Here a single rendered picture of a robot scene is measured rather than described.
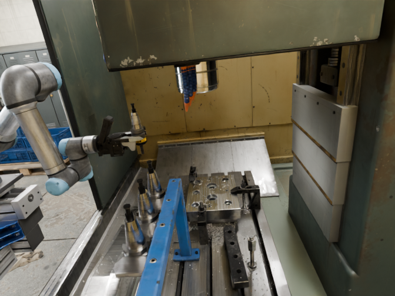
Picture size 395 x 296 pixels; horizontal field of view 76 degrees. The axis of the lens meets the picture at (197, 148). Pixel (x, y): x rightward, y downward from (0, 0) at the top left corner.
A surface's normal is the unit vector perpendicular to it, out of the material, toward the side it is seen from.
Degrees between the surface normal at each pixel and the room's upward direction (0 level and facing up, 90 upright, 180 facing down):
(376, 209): 90
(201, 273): 0
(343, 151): 90
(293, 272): 0
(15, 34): 90
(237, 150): 24
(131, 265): 0
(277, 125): 90
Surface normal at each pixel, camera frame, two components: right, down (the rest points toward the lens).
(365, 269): -0.04, 0.39
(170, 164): -0.11, -0.68
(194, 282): -0.11, -0.92
